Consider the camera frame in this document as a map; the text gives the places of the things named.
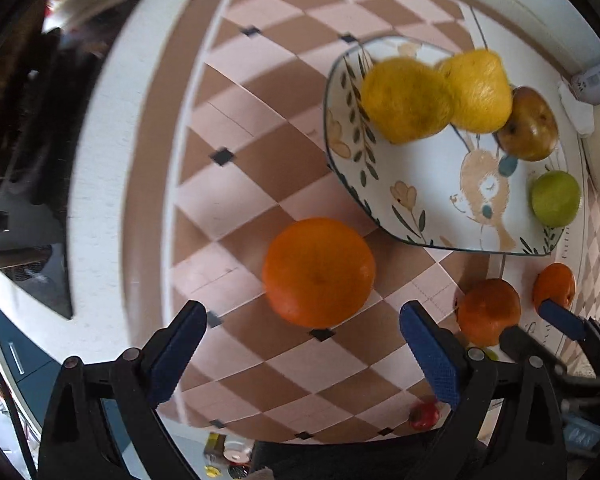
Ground black gas stove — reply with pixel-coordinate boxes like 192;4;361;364
0;0;140;318

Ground oval deer pattern plate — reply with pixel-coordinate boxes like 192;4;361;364
324;36;568;257

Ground dark orange tangerine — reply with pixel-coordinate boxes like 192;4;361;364
457;278;521;347

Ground yellow-green citrus fruit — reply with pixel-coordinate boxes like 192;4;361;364
361;58;455;145

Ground green apple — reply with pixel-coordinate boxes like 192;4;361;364
530;170;582;229

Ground brown russet pear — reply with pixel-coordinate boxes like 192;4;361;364
495;87;559;162

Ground orange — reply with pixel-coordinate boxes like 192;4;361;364
531;262;577;310
261;218;377;330

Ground yellow lemon-like citrus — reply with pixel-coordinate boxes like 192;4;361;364
434;49;513;134

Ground red cherry tomato left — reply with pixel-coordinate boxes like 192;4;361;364
408;401;440;431

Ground white folded paper tissue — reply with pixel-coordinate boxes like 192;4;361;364
557;79;595;138

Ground checkered table mat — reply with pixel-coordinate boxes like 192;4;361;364
123;0;600;444

